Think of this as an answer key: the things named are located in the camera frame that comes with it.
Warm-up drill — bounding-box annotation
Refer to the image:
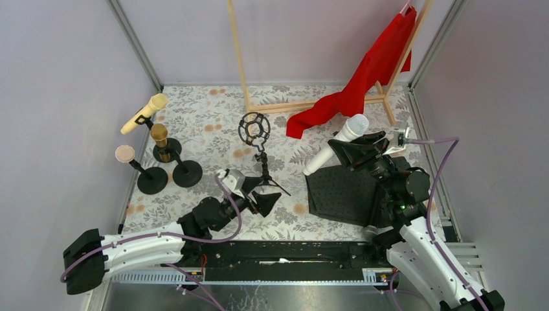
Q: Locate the black round-base mic stand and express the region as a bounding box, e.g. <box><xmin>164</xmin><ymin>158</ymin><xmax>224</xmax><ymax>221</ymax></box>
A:
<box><xmin>129</xmin><ymin>159</ymin><xmax>168</xmax><ymax>195</ymax></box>

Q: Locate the dark perforated foam mat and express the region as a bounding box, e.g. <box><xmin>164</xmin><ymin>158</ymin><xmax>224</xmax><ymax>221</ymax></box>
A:
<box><xmin>306</xmin><ymin>157</ymin><xmax>431</xmax><ymax>228</ymax></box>

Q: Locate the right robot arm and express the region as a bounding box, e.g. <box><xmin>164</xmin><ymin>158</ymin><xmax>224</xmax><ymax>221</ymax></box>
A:
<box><xmin>328</xmin><ymin>132</ymin><xmax>506</xmax><ymax>310</ymax></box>

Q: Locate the wooden rack frame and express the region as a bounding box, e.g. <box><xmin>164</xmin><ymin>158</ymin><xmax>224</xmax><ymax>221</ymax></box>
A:
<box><xmin>227</xmin><ymin>0</ymin><xmax>434</xmax><ymax>125</ymax></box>

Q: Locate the grey slotted cable duct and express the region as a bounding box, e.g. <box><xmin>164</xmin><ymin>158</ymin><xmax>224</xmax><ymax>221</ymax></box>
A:
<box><xmin>112</xmin><ymin>267</ymin><xmax>392</xmax><ymax>286</ymax></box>

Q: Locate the black tripod shock-mount stand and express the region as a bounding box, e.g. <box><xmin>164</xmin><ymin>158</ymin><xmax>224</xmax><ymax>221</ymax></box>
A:
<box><xmin>238</xmin><ymin>111</ymin><xmax>290</xmax><ymax>196</ymax></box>

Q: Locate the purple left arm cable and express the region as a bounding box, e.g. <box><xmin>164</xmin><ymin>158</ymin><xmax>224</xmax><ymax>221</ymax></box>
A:
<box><xmin>60</xmin><ymin>171</ymin><xmax>243</xmax><ymax>311</ymax></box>

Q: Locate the cream yellow microphone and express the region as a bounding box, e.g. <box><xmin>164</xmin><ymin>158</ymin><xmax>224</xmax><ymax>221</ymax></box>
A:
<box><xmin>120</xmin><ymin>93</ymin><xmax>168</xmax><ymax>135</ymax></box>

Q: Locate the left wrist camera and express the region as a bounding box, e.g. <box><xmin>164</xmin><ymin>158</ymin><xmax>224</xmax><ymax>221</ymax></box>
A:
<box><xmin>216</xmin><ymin>169</ymin><xmax>245</xmax><ymax>198</ymax></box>

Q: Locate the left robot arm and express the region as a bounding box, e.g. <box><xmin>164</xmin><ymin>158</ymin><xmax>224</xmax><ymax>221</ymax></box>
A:
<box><xmin>60</xmin><ymin>176</ymin><xmax>281</xmax><ymax>295</ymax></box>

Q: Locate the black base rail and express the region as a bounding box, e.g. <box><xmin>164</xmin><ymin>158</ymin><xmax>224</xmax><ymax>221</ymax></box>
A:
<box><xmin>175</xmin><ymin>240</ymin><xmax>397</xmax><ymax>275</ymax></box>

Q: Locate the gold microphone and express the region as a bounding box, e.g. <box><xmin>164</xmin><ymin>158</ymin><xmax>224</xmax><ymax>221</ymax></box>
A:
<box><xmin>150</xmin><ymin>123</ymin><xmax>171</xmax><ymax>163</ymax></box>

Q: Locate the white microphone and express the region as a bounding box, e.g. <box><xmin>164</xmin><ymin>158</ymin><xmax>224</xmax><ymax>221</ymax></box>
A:
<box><xmin>302</xmin><ymin>113</ymin><xmax>370</xmax><ymax>177</ymax></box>

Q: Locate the red cloth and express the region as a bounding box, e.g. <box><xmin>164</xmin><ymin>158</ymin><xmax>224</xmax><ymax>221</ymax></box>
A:
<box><xmin>286</xmin><ymin>6</ymin><xmax>417</xmax><ymax>139</ymax></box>

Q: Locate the pink microphone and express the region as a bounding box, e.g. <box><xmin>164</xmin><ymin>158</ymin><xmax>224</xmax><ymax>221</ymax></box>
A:
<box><xmin>115</xmin><ymin>145</ymin><xmax>135</xmax><ymax>163</ymax></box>

